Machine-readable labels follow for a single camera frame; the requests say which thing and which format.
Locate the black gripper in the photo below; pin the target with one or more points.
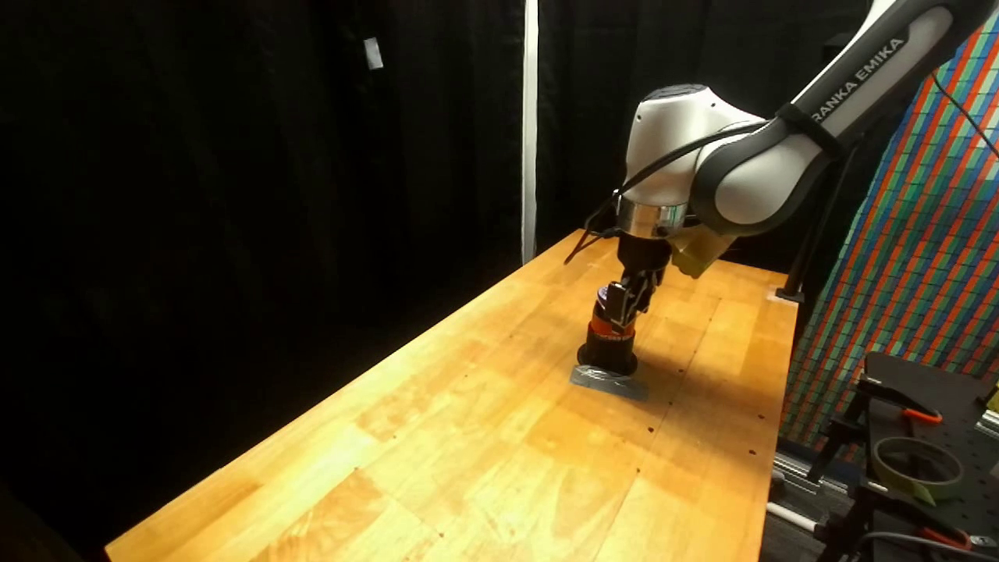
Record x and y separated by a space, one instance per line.
643 251

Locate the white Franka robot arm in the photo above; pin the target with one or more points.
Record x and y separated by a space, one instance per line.
751 177

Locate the small grey flat plate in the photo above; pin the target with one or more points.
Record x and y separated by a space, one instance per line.
612 388

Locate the black stand pole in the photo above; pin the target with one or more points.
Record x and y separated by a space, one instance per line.
815 244

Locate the beige tape roll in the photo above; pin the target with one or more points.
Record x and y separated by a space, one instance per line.
885 476

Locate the black clamp with orange grip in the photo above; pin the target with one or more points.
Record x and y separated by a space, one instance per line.
943 536
921 417

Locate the small white tag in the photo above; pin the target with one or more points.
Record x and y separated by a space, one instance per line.
371 51

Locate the black mounting plate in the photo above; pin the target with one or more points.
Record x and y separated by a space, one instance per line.
977 489

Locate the white vertical post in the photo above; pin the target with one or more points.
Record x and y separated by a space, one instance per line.
527 125

